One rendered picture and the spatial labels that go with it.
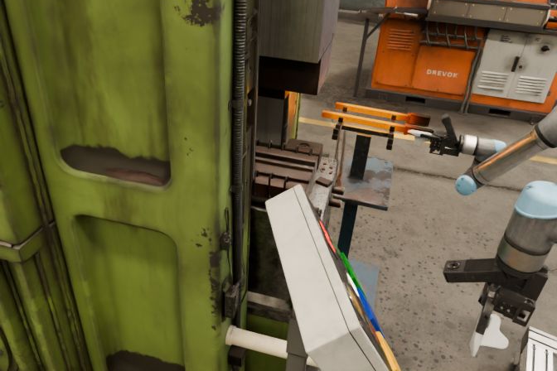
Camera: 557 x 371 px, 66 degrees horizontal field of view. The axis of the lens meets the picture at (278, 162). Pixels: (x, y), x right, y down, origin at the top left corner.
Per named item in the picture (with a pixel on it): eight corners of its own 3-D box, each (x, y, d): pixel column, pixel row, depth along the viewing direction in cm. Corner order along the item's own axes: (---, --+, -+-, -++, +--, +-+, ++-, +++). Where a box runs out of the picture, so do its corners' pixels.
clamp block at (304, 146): (321, 159, 151) (323, 142, 147) (317, 171, 144) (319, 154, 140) (288, 153, 153) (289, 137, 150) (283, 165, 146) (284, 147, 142)
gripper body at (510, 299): (524, 330, 79) (549, 284, 73) (475, 310, 82) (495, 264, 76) (525, 303, 85) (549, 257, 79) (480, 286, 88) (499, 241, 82)
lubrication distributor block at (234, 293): (241, 309, 114) (242, 272, 107) (234, 328, 109) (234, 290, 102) (229, 306, 115) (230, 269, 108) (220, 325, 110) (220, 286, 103)
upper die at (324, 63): (328, 72, 123) (332, 39, 118) (317, 95, 106) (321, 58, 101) (193, 53, 130) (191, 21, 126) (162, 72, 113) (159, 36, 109)
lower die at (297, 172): (315, 176, 140) (318, 153, 136) (303, 210, 124) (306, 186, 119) (196, 154, 148) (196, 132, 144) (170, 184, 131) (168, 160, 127)
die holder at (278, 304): (324, 253, 174) (339, 159, 152) (307, 328, 142) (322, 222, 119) (196, 225, 184) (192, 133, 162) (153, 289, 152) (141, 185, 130)
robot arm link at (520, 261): (501, 245, 74) (505, 221, 80) (493, 265, 77) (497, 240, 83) (549, 262, 71) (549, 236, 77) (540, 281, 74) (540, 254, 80)
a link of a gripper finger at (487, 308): (484, 337, 79) (499, 291, 79) (475, 333, 79) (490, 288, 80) (481, 332, 83) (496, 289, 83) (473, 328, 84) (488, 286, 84)
